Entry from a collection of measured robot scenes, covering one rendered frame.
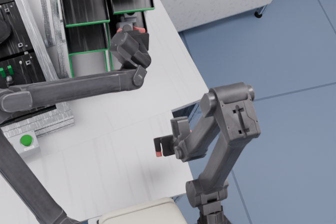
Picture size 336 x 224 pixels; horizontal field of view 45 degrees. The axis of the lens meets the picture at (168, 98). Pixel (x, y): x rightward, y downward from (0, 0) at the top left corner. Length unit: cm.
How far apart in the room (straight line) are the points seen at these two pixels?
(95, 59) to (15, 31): 36
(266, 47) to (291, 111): 51
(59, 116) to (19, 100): 61
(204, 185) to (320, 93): 206
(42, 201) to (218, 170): 43
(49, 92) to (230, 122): 44
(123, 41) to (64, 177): 64
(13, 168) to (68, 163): 61
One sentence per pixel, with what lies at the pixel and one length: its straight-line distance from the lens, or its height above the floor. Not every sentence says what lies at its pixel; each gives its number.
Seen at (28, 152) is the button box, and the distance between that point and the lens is 154.
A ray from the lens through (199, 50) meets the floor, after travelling 292.
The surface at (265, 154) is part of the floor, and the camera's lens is 273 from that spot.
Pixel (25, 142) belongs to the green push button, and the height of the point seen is 97.
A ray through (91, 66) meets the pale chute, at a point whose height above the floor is 104.
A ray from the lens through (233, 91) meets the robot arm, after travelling 90.
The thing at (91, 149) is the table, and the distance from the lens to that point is 161.
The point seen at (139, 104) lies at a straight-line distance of 169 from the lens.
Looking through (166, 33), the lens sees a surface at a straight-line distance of 188.
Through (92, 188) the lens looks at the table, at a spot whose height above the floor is 86.
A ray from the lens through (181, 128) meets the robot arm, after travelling 128.
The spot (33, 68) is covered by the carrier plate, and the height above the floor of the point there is 97.
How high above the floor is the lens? 239
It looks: 63 degrees down
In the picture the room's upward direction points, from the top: 21 degrees clockwise
